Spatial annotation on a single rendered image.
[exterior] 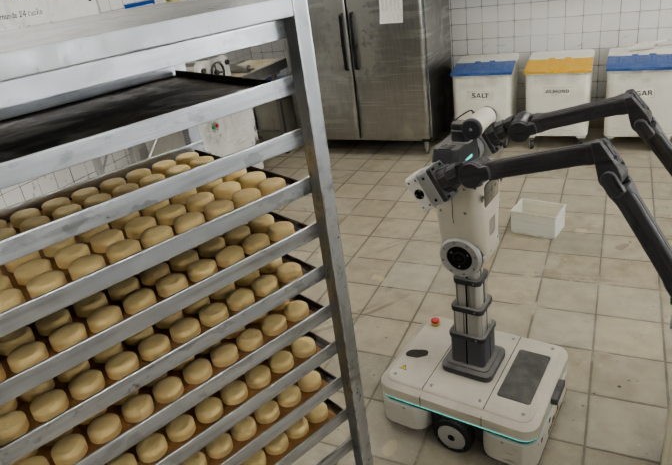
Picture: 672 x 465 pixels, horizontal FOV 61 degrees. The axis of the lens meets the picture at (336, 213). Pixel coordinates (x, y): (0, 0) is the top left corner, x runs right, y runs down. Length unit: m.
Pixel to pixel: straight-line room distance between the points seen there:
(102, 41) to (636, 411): 2.47
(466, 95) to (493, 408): 3.63
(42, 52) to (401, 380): 1.98
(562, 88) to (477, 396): 3.47
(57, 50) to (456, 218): 1.53
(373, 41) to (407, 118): 0.76
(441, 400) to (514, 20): 4.26
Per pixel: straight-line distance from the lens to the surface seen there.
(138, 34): 0.80
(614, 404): 2.79
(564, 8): 5.87
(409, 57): 5.25
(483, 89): 5.42
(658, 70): 5.28
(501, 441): 2.36
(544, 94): 5.35
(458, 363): 2.44
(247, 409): 1.11
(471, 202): 1.99
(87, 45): 0.77
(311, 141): 0.97
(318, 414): 1.31
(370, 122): 5.54
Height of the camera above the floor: 1.87
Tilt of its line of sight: 25 degrees down
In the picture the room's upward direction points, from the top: 8 degrees counter-clockwise
